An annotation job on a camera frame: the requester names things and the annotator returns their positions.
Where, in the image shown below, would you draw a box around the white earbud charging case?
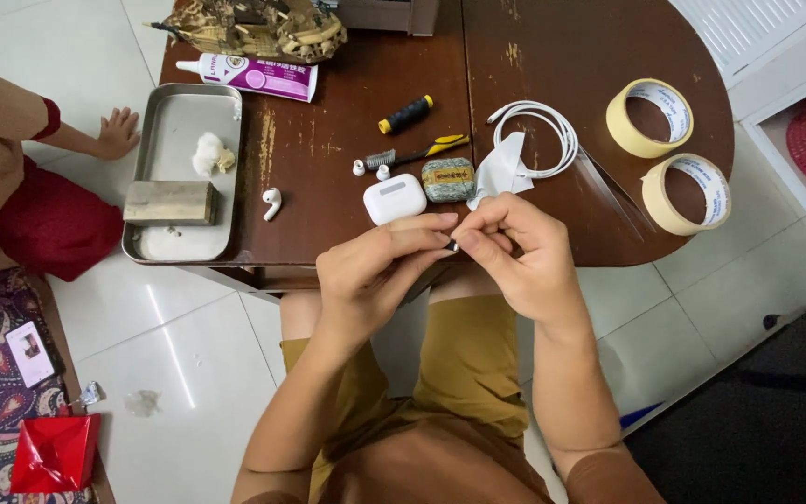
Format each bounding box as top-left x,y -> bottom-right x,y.
363,174 -> 428,226

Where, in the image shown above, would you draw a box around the wooden ship model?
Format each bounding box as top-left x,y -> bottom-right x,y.
144,0 -> 348,64

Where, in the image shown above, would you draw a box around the brush with yellow-black handle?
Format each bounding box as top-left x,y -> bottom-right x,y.
364,134 -> 470,171

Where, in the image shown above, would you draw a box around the dark carpet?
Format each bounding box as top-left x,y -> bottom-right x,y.
623,297 -> 806,504

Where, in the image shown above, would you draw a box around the person's right hand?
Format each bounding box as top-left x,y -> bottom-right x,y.
452,192 -> 587,329

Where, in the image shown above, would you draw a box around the weathered wooden block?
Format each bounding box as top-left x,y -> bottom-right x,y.
123,181 -> 221,227

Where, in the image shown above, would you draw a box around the smartphone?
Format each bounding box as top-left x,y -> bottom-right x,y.
4,321 -> 63,389

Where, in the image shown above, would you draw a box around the brown shirt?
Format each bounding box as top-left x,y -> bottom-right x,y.
231,420 -> 666,504

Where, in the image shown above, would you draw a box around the blue plastic piece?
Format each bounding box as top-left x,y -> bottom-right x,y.
620,402 -> 664,429

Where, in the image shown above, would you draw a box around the grey box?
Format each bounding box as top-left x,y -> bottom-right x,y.
336,0 -> 440,37

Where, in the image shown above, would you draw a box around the white cotton ball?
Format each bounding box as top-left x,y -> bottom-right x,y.
191,132 -> 226,177

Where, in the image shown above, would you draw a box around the white cabinet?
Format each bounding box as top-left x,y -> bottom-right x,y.
669,0 -> 806,274

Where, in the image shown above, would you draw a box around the white paper sheet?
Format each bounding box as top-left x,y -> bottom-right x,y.
466,132 -> 535,211

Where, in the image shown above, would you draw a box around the purple and white glue tube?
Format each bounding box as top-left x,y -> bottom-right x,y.
175,52 -> 319,104

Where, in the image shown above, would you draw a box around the white charging cable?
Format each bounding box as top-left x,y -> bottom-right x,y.
486,100 -> 580,180

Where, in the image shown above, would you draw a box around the rectangular metal tray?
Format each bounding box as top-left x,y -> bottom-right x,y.
121,83 -> 244,266

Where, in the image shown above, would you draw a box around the black handle with yellow ends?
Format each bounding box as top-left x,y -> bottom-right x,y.
378,94 -> 435,135

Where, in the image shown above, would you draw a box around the clear plastic film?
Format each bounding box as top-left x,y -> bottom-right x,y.
574,143 -> 656,242

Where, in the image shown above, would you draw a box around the cream masking tape roll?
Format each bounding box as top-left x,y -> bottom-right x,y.
606,77 -> 695,159
641,153 -> 733,237

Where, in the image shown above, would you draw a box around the red paper box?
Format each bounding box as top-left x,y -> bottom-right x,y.
10,413 -> 102,494

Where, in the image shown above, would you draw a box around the mustard yellow shorts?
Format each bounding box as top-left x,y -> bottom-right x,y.
280,294 -> 530,504

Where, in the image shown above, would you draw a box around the person's left hand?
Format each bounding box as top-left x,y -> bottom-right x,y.
315,213 -> 460,352

